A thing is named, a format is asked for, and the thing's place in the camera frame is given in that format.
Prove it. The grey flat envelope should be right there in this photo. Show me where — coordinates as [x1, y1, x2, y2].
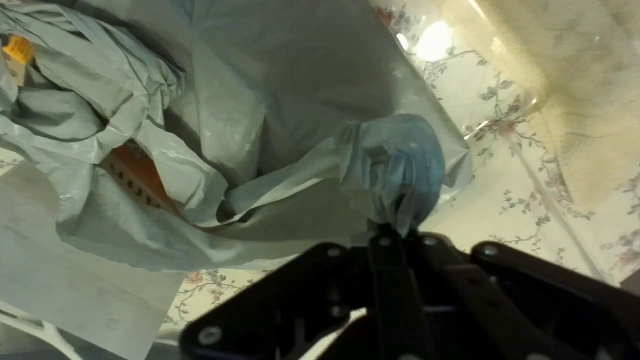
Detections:
[0, 158, 187, 360]

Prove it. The floral bed sheet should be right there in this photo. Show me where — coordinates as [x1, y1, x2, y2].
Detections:
[158, 0, 640, 342]

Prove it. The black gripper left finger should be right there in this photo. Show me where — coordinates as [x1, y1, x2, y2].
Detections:
[179, 227, 429, 360]

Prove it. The small yellow item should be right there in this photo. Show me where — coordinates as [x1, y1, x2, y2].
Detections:
[0, 35, 36, 69]

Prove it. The grey plastic bag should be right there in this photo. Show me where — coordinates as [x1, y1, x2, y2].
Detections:
[0, 0, 473, 277]

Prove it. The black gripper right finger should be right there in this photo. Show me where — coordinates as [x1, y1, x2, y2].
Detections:
[405, 231, 640, 360]

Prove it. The orange item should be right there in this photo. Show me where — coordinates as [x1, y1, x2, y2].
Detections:
[107, 145, 179, 214]

